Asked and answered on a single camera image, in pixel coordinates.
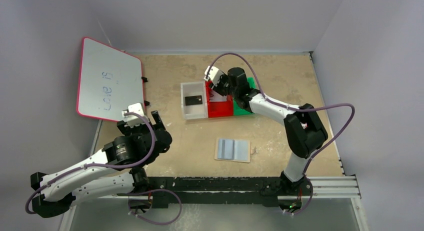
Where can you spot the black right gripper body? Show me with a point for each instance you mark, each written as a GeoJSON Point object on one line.
{"type": "Point", "coordinates": [218, 87]}

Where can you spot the green plastic bin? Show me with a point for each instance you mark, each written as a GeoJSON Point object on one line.
{"type": "Point", "coordinates": [241, 97]}

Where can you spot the red plastic bin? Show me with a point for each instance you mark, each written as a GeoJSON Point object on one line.
{"type": "Point", "coordinates": [218, 109]}

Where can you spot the white plastic bin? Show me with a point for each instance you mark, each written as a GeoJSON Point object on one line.
{"type": "Point", "coordinates": [197, 111]}

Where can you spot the beige leather card holder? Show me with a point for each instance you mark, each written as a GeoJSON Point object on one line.
{"type": "Point", "coordinates": [233, 150]}

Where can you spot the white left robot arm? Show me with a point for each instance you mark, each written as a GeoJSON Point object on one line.
{"type": "Point", "coordinates": [117, 168]}

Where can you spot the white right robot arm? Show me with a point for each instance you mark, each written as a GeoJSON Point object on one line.
{"type": "Point", "coordinates": [304, 129]}

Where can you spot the black credit card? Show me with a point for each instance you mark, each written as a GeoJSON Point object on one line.
{"type": "Point", "coordinates": [193, 100]}

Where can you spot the pink framed whiteboard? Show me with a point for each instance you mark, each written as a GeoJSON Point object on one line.
{"type": "Point", "coordinates": [109, 81]}

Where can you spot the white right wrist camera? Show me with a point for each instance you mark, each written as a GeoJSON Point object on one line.
{"type": "Point", "coordinates": [213, 74]}

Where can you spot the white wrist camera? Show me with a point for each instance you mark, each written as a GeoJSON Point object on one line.
{"type": "Point", "coordinates": [213, 74]}
{"type": "Point", "coordinates": [134, 115]}

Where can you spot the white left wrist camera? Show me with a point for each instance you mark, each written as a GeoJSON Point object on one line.
{"type": "Point", "coordinates": [134, 115]}

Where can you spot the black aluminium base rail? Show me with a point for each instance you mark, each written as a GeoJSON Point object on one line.
{"type": "Point", "coordinates": [265, 191]}

